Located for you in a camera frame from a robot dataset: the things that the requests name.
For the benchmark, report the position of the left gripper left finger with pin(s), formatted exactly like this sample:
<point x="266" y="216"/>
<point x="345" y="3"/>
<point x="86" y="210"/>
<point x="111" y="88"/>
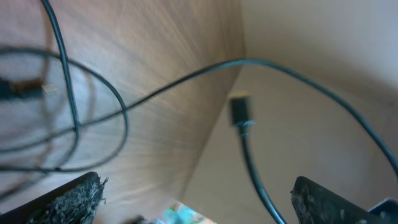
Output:
<point x="74" y="202"/>

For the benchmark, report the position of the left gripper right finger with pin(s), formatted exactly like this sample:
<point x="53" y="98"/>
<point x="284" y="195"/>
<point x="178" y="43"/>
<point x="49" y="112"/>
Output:
<point x="314" y="204"/>

